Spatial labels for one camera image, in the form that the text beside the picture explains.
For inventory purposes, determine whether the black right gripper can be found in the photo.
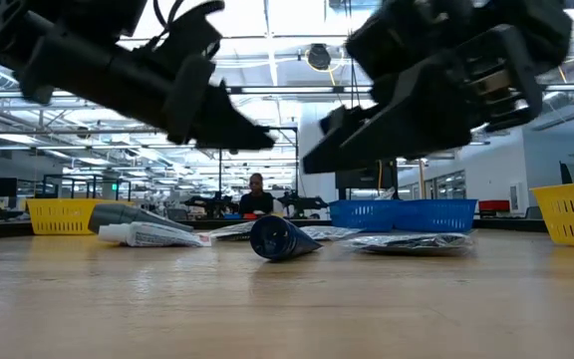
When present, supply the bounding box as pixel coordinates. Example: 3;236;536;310
338;0;574;165

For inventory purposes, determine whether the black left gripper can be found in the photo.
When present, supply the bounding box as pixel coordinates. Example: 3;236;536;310
17;14;276;152

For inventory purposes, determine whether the navy blue tube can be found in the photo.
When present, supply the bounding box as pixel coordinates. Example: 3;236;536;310
248;214;324;262

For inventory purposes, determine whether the white toothpaste tube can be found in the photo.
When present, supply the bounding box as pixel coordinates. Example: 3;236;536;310
97;220;213;249

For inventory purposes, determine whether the grey tube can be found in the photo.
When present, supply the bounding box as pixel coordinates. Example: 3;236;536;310
87;202;195;235

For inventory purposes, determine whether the large black monitor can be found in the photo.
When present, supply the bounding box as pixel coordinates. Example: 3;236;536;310
334;159;400;191

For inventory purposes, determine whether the person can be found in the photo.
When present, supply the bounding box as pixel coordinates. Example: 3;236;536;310
237;172;275;217

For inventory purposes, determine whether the red bin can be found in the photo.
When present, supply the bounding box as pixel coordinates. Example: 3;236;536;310
477;199;511;213

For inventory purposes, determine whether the yellow plastic basket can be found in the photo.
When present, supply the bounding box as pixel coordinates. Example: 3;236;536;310
25;197;135;236
529;179;574;250

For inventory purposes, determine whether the black background rig frame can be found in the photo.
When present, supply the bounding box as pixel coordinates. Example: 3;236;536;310
217;126;300;198

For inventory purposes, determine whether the black ceiling cable reel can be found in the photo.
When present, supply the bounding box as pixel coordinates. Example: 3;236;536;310
307;43;333;72

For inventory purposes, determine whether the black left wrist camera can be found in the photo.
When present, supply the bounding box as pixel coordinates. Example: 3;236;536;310
145;0;227;62

